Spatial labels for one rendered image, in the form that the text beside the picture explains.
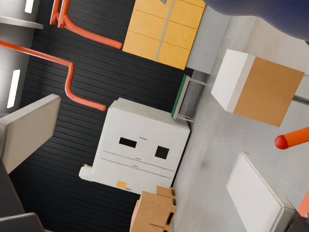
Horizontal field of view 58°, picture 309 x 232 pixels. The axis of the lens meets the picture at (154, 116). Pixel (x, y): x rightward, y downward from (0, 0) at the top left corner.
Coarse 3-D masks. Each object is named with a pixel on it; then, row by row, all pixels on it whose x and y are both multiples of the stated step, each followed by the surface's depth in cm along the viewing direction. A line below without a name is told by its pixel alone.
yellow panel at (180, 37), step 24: (144, 0) 715; (168, 0) 715; (192, 0) 714; (144, 24) 729; (168, 24) 729; (192, 24) 728; (216, 24) 732; (144, 48) 744; (168, 48) 743; (192, 48) 747; (216, 48) 747
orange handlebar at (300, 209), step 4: (308, 192) 50; (308, 196) 50; (304, 200) 50; (308, 200) 49; (300, 204) 51; (304, 204) 50; (308, 204) 49; (300, 208) 51; (304, 208) 50; (308, 208) 49; (300, 212) 51; (304, 212) 49; (308, 212) 49; (304, 216) 49; (308, 216) 48
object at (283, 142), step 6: (294, 132) 44; (300, 132) 43; (306, 132) 43; (276, 138) 44; (282, 138) 44; (288, 138) 43; (294, 138) 43; (300, 138) 43; (306, 138) 43; (276, 144) 44; (282, 144) 43; (288, 144) 43; (294, 144) 43
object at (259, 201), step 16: (240, 160) 19; (240, 176) 18; (256, 176) 16; (240, 192) 18; (256, 192) 16; (272, 192) 14; (240, 208) 17; (256, 208) 15; (272, 208) 14; (288, 208) 13; (256, 224) 15; (272, 224) 13; (288, 224) 13
